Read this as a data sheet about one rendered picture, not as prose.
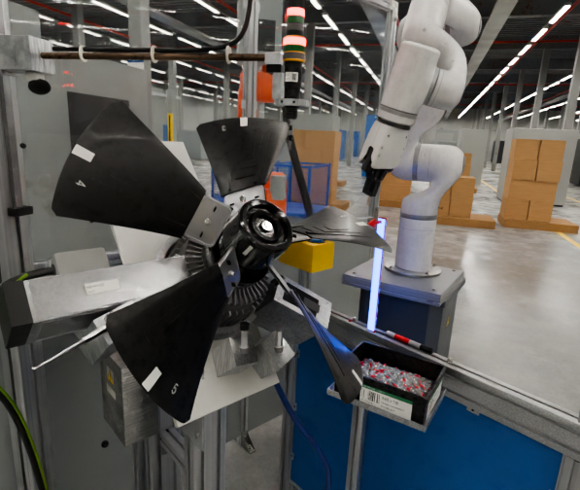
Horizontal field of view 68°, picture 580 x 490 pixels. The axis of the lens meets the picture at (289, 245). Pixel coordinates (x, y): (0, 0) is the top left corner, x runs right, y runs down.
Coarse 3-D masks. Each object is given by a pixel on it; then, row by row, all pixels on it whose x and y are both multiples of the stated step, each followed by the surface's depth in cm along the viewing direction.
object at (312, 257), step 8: (328, 240) 138; (296, 248) 136; (304, 248) 134; (312, 248) 131; (320, 248) 133; (328, 248) 136; (288, 256) 140; (296, 256) 137; (304, 256) 134; (312, 256) 132; (320, 256) 134; (328, 256) 136; (296, 264) 137; (304, 264) 134; (312, 264) 132; (320, 264) 134; (328, 264) 137; (312, 272) 133
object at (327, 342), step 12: (300, 300) 81; (312, 324) 78; (324, 336) 80; (324, 348) 76; (336, 348) 82; (336, 360) 78; (348, 360) 85; (336, 372) 75; (348, 372) 80; (360, 372) 87; (336, 384) 73; (348, 384) 76; (348, 396) 74
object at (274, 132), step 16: (208, 128) 102; (240, 128) 101; (256, 128) 101; (272, 128) 101; (288, 128) 102; (208, 144) 100; (224, 144) 99; (240, 144) 98; (256, 144) 98; (272, 144) 98; (224, 160) 96; (240, 160) 95; (256, 160) 94; (272, 160) 94; (224, 176) 94; (240, 176) 93; (256, 176) 91; (224, 192) 92
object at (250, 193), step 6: (258, 186) 91; (234, 192) 92; (240, 192) 91; (246, 192) 91; (252, 192) 90; (258, 192) 90; (228, 198) 91; (234, 198) 91; (246, 198) 90; (252, 198) 89; (258, 198) 89; (264, 198) 88; (228, 204) 91; (234, 204) 90; (240, 204) 90; (234, 210) 89
